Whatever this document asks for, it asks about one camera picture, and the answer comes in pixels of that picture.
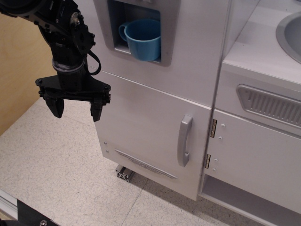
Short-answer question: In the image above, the white fridge door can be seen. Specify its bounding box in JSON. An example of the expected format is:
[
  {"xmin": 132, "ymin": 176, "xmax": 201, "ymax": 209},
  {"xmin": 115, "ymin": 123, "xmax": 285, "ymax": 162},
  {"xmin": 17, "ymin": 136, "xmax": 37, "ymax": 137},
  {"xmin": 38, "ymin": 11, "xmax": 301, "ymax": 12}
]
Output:
[{"xmin": 95, "ymin": 72, "xmax": 211, "ymax": 200}]

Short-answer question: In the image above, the brass hinge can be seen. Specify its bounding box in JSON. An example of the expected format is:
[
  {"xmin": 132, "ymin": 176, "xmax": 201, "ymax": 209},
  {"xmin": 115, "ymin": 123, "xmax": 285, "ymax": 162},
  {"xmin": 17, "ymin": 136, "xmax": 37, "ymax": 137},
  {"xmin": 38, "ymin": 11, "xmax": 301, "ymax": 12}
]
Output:
[
  {"xmin": 210, "ymin": 119, "xmax": 217, "ymax": 138},
  {"xmin": 205, "ymin": 154, "xmax": 211, "ymax": 169}
]

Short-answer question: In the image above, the lower brass hinge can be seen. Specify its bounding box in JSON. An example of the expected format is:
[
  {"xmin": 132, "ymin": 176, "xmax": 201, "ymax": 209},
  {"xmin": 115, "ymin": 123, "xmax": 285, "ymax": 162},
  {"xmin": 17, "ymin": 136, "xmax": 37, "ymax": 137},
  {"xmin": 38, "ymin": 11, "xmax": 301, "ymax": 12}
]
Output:
[{"xmin": 205, "ymin": 154, "xmax": 211, "ymax": 169}]

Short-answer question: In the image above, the white toy kitchen counter unit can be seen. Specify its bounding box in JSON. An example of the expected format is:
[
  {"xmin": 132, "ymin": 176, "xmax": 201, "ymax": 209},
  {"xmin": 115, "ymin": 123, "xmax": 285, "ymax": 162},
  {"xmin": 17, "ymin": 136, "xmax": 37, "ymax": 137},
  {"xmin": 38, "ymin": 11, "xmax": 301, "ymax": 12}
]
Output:
[{"xmin": 200, "ymin": 0, "xmax": 301, "ymax": 226}]

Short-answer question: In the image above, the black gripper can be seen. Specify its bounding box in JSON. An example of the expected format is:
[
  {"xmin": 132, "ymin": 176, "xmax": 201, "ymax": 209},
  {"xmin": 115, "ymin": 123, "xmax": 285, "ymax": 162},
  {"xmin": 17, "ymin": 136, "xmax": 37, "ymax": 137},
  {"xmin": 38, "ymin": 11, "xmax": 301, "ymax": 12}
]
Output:
[{"xmin": 36, "ymin": 65, "xmax": 111, "ymax": 122}]

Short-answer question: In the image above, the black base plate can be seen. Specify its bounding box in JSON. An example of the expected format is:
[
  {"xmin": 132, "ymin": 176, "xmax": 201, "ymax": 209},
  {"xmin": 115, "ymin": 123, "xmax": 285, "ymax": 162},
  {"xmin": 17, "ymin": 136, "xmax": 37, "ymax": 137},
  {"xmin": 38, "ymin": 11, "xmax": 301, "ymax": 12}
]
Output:
[{"xmin": 0, "ymin": 199, "xmax": 59, "ymax": 226}]

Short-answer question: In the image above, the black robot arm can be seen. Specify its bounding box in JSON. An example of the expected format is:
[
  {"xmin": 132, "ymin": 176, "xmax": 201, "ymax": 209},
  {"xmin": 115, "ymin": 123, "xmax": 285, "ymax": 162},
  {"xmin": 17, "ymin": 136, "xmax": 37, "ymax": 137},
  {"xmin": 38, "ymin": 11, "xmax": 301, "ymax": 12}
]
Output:
[{"xmin": 0, "ymin": 0, "xmax": 111, "ymax": 121}]

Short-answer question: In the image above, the blue plastic cup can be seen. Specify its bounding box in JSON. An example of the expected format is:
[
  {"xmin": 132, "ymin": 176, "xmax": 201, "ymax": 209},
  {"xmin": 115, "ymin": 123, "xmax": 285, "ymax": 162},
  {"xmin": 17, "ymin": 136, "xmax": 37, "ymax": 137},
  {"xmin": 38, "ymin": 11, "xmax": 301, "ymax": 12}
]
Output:
[{"xmin": 119, "ymin": 19, "xmax": 161, "ymax": 62}]

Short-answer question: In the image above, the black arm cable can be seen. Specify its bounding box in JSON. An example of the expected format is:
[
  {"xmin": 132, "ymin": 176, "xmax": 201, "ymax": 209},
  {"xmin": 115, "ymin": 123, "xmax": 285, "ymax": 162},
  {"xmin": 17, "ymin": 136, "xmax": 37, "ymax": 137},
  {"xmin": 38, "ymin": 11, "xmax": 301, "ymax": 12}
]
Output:
[{"xmin": 87, "ymin": 51, "xmax": 102, "ymax": 76}]

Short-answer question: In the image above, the white cabinet door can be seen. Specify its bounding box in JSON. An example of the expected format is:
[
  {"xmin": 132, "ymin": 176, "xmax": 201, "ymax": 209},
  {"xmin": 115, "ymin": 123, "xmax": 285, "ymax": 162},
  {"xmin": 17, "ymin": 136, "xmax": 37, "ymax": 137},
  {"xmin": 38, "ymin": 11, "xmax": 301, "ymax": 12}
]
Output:
[{"xmin": 205, "ymin": 110, "xmax": 301, "ymax": 213}]

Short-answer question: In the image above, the grey sink basin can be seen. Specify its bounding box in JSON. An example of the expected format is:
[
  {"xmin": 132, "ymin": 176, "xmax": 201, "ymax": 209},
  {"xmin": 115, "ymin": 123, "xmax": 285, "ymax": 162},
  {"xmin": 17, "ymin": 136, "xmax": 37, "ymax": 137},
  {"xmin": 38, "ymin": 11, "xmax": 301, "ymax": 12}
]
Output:
[{"xmin": 276, "ymin": 12, "xmax": 301, "ymax": 64}]

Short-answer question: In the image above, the white toy fridge cabinet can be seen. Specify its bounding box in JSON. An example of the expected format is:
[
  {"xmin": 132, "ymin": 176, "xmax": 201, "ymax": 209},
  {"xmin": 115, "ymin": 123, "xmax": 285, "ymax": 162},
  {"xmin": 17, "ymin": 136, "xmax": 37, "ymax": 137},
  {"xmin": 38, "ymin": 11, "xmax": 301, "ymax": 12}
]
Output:
[{"xmin": 78, "ymin": 0, "xmax": 232, "ymax": 199}]

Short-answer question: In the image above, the aluminium frame rail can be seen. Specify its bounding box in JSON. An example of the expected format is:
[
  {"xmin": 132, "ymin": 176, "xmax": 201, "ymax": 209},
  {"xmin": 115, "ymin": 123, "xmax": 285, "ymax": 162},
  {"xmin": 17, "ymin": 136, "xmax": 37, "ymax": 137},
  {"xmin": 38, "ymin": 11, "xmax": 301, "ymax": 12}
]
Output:
[{"xmin": 0, "ymin": 189, "xmax": 18, "ymax": 220}]

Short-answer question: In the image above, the grey vent grille panel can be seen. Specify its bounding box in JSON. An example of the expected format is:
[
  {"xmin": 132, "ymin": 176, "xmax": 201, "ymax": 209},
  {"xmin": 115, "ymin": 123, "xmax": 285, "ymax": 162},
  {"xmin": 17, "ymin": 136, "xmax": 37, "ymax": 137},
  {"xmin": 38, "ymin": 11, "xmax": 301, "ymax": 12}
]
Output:
[{"xmin": 236, "ymin": 84, "xmax": 301, "ymax": 127}]

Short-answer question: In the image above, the aluminium extrusion bar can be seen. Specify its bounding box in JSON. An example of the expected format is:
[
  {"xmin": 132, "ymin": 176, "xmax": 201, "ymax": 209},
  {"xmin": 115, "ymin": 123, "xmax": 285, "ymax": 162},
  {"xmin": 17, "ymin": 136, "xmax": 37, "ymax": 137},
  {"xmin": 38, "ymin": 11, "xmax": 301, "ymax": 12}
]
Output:
[{"xmin": 115, "ymin": 164, "xmax": 135, "ymax": 182}]

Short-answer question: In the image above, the upper brass hinge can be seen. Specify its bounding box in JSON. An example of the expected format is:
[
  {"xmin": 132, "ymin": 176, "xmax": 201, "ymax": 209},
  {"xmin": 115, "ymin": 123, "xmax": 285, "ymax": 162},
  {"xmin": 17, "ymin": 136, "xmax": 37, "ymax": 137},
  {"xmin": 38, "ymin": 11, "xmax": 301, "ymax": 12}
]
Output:
[{"xmin": 210, "ymin": 119, "xmax": 217, "ymax": 138}]

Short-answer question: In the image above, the grey fridge door handle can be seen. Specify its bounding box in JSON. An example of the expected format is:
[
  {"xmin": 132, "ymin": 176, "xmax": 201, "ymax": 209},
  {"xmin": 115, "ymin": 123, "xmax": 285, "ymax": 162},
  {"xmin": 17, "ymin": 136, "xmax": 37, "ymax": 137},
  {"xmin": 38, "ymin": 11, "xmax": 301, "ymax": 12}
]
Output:
[{"xmin": 177, "ymin": 115, "xmax": 193, "ymax": 167}]

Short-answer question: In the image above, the plywood panel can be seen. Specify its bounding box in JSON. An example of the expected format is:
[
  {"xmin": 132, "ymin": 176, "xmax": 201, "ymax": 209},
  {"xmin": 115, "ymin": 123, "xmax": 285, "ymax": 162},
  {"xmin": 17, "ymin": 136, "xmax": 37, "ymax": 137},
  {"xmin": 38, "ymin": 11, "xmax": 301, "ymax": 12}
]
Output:
[{"xmin": 0, "ymin": 15, "xmax": 55, "ymax": 134}]

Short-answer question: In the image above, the grey dispenser recess frame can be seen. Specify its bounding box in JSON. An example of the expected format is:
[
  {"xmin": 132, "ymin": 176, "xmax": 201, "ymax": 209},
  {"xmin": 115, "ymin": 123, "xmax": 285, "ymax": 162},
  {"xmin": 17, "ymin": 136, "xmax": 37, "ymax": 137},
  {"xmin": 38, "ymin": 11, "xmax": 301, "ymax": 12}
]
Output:
[{"xmin": 94, "ymin": 0, "xmax": 181, "ymax": 67}]

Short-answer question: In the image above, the silver door emblem trim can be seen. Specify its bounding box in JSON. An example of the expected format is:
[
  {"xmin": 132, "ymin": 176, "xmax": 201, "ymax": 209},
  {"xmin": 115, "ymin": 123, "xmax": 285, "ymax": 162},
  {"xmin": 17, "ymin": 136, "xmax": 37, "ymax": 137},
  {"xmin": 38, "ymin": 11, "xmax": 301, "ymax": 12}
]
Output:
[{"xmin": 114, "ymin": 149, "xmax": 178, "ymax": 179}]

